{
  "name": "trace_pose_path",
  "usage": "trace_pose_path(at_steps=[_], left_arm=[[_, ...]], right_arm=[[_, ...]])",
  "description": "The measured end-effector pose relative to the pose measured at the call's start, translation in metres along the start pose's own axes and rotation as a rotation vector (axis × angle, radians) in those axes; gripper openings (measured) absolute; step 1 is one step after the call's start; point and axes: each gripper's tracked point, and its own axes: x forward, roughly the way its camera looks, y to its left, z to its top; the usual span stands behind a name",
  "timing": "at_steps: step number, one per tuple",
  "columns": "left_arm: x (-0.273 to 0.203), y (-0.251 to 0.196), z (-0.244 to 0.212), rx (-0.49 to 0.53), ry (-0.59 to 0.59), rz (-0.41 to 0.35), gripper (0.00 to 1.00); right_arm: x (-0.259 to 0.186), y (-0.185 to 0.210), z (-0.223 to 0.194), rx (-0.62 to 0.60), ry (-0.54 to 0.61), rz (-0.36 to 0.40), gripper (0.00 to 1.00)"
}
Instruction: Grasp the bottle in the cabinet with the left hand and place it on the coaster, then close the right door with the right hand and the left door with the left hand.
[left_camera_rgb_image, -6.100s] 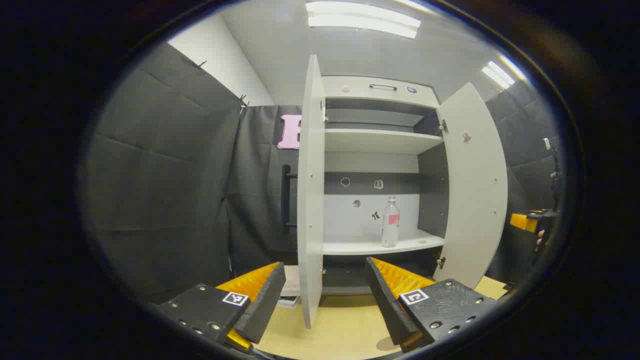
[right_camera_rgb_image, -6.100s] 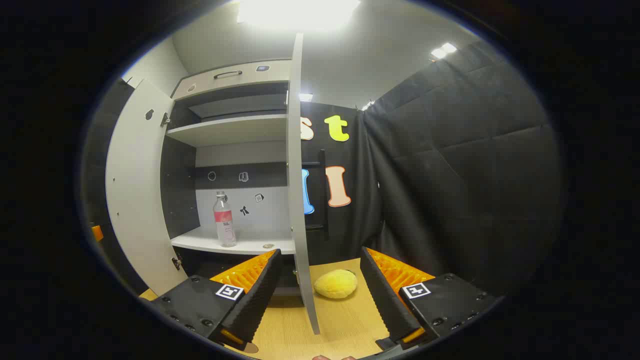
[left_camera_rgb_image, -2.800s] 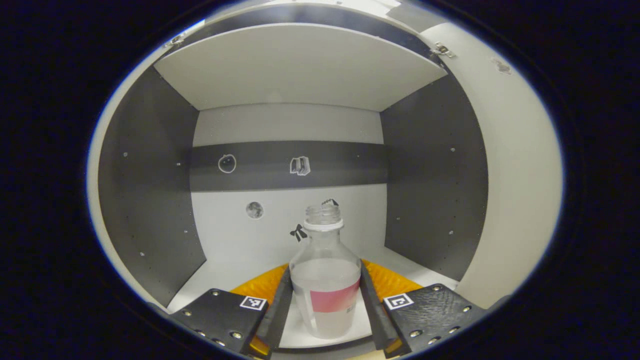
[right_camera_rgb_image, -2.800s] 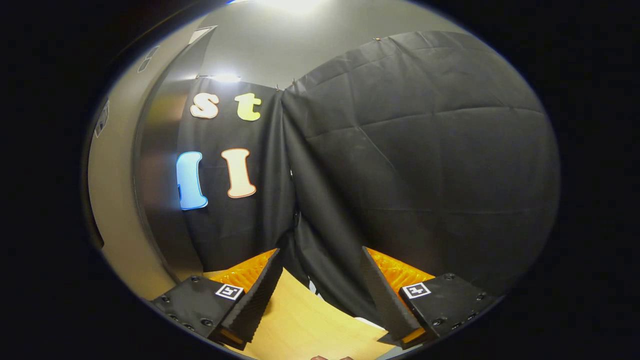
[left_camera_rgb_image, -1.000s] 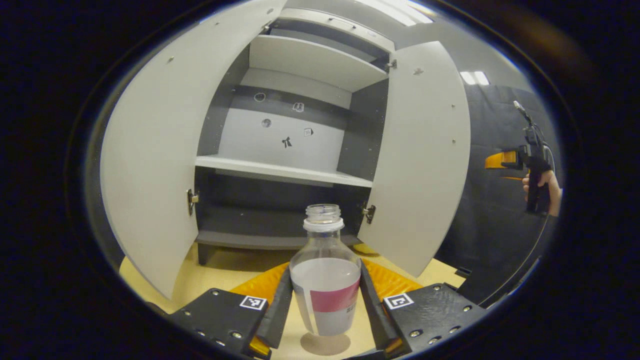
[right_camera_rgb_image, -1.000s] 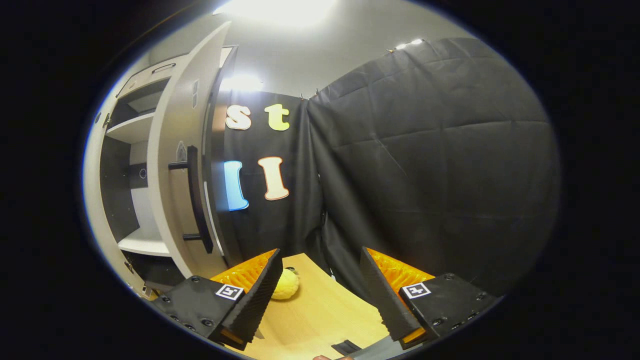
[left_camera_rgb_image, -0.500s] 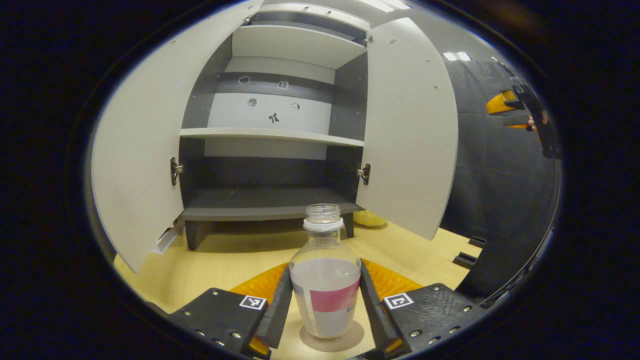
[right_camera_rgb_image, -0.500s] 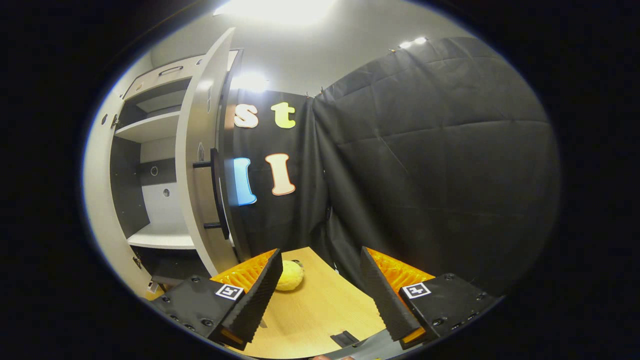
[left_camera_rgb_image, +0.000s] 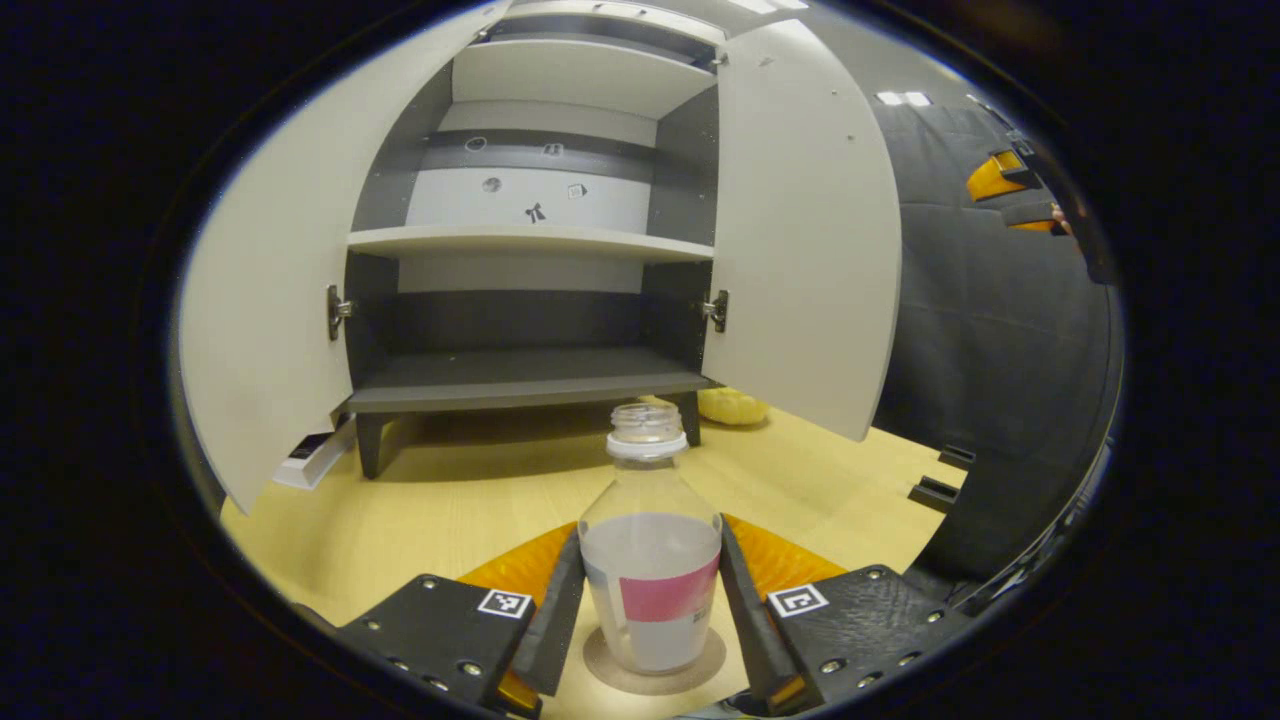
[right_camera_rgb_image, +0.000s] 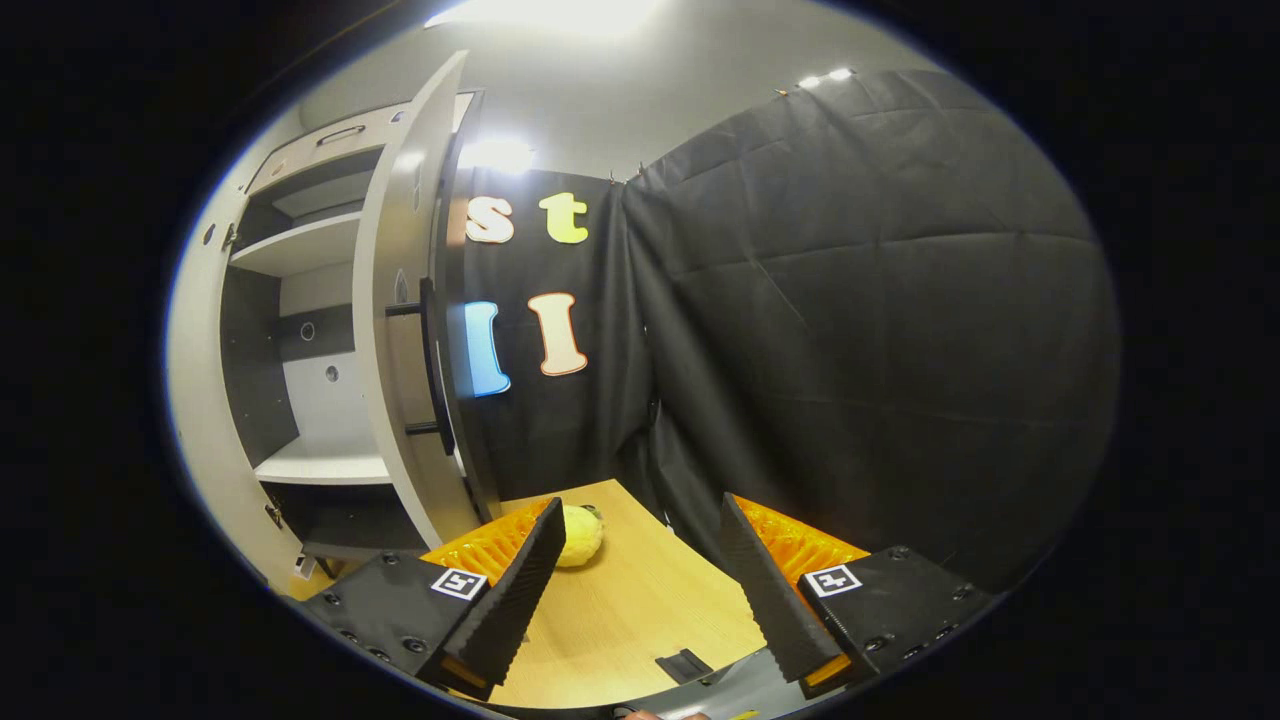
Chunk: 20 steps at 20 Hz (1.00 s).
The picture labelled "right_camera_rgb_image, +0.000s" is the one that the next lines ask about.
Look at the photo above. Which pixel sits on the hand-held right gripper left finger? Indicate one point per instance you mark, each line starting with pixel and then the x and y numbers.
pixel 520 600

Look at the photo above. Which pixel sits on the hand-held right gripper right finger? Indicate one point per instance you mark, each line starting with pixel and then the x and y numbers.
pixel 770 600

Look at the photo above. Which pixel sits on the white cabinet shelf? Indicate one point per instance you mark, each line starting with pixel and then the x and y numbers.
pixel 300 248
pixel 325 465

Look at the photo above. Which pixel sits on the metal door hinge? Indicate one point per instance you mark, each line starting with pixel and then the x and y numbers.
pixel 231 236
pixel 272 516

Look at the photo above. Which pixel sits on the white cabinet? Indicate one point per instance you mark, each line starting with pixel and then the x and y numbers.
pixel 320 400

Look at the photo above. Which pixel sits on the yellow plush toy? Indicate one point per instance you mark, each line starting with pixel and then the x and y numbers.
pixel 582 540

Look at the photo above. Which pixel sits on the small black flat object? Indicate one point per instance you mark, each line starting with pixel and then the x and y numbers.
pixel 685 665

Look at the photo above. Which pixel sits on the black backdrop cloth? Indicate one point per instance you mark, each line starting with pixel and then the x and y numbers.
pixel 850 350

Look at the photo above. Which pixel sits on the small ceiling light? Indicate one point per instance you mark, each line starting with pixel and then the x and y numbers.
pixel 825 77

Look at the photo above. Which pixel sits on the large ceiling light panel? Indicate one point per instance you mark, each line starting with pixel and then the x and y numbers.
pixel 550 15

